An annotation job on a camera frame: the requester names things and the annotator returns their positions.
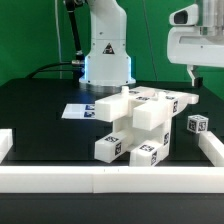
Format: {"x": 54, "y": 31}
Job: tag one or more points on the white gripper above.
{"x": 186, "y": 45}

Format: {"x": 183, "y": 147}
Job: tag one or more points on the white tagged cube nut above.
{"x": 197, "y": 123}

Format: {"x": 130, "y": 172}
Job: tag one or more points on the white chair back frame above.
{"x": 148, "y": 107}

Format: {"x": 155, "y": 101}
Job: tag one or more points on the white chair seat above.
{"x": 160, "y": 134}

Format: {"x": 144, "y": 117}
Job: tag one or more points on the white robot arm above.
{"x": 107, "y": 65}

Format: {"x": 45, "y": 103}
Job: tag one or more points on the white right fence bar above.
{"x": 212, "y": 147}

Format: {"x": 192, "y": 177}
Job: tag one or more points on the white fence bar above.
{"x": 212, "y": 147}
{"x": 69, "y": 179}
{"x": 6, "y": 142}

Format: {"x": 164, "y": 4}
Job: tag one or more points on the white sheet with tags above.
{"x": 79, "y": 111}

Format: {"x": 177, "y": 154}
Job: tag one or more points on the white left fence bar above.
{"x": 6, "y": 142}

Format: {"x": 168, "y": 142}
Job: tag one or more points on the white front fence bar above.
{"x": 69, "y": 179}

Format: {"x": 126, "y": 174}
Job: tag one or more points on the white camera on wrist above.
{"x": 187, "y": 16}

